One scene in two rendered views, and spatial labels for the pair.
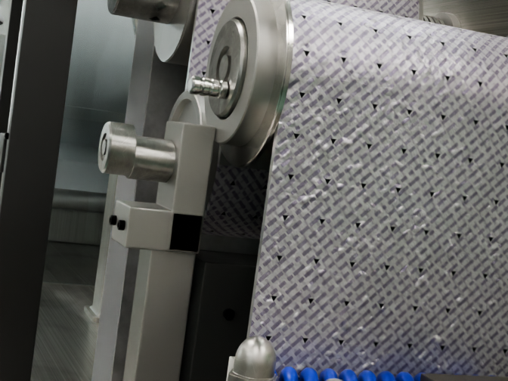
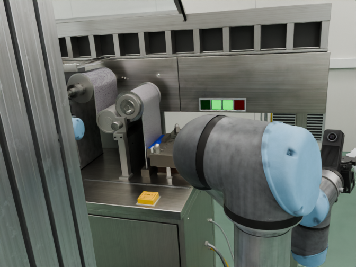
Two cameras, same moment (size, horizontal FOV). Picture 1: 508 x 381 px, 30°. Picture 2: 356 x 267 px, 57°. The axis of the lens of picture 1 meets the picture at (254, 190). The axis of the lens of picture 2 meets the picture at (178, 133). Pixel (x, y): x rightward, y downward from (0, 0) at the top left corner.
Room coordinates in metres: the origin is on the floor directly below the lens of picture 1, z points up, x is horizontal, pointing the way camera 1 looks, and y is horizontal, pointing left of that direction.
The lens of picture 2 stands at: (-0.41, 1.06, 1.60)
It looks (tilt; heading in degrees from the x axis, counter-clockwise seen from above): 18 degrees down; 309
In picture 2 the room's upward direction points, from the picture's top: 4 degrees counter-clockwise
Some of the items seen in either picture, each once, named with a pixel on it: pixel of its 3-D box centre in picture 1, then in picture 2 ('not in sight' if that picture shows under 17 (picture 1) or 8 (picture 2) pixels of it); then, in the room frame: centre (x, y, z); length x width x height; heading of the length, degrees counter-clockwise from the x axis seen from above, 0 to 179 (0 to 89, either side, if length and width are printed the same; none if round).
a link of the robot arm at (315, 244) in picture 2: not in sight; (302, 236); (-0.22, 0.39, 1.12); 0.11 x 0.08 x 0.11; 178
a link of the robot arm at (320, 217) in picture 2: not in sight; (312, 201); (-0.23, 0.39, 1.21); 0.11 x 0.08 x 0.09; 88
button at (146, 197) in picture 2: not in sight; (148, 197); (0.48, 0.18, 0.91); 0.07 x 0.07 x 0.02; 21
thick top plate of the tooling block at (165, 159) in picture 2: not in sight; (177, 145); (0.61, -0.19, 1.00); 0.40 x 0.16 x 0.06; 111
